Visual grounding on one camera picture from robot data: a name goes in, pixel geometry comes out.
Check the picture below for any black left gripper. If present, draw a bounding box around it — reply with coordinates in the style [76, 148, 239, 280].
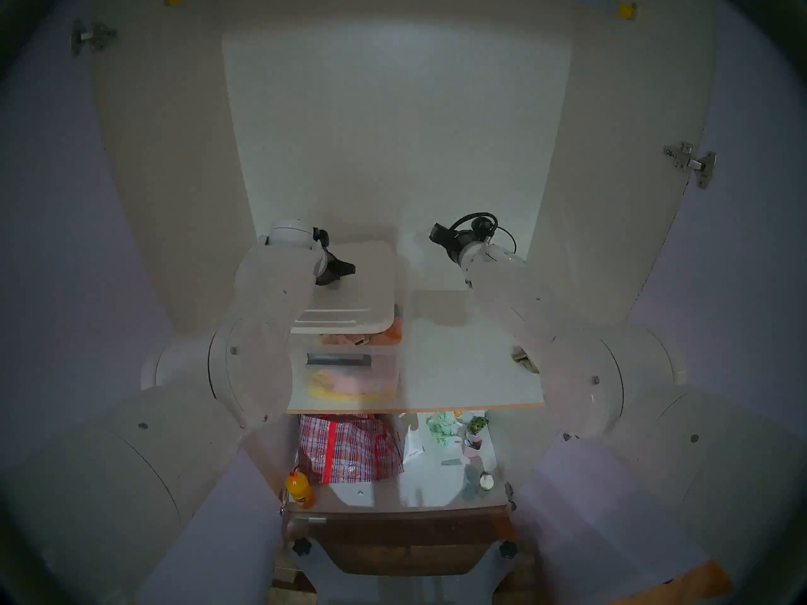
[313, 252, 357, 287]

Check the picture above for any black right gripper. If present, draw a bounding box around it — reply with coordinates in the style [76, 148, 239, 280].
[430, 222, 480, 264]

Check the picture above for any white plastic bin lid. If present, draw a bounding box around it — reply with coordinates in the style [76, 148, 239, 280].
[291, 240, 398, 335]

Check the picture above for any clear plastic storage bin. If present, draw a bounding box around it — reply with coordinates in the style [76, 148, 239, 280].
[289, 304, 404, 403]

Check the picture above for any white cabinet shelf board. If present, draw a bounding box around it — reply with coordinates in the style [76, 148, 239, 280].
[281, 412, 511, 514]
[287, 289, 547, 415]

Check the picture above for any cream open wardrobe cabinet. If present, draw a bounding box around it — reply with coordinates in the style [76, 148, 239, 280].
[88, 0, 719, 516]

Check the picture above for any lavender cabinet door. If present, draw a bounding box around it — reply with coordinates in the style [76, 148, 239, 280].
[0, 0, 284, 605]
[511, 0, 807, 605]

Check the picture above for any light pink cloth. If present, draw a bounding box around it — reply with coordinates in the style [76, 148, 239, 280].
[318, 367, 398, 391]

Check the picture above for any red plaid woven bag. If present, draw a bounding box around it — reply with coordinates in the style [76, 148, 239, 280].
[296, 413, 404, 485]

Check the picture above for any green patterned pack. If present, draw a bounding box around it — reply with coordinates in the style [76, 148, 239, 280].
[427, 412, 462, 447]

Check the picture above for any orange bottle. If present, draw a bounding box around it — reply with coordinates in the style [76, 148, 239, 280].
[285, 468, 315, 509]

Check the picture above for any brown wooden panel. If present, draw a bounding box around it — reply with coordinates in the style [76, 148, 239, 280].
[293, 516, 524, 576]

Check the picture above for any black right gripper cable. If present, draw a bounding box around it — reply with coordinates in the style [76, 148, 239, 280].
[448, 212, 518, 255]

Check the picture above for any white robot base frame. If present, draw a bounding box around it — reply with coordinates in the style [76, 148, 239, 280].
[277, 547, 543, 605]

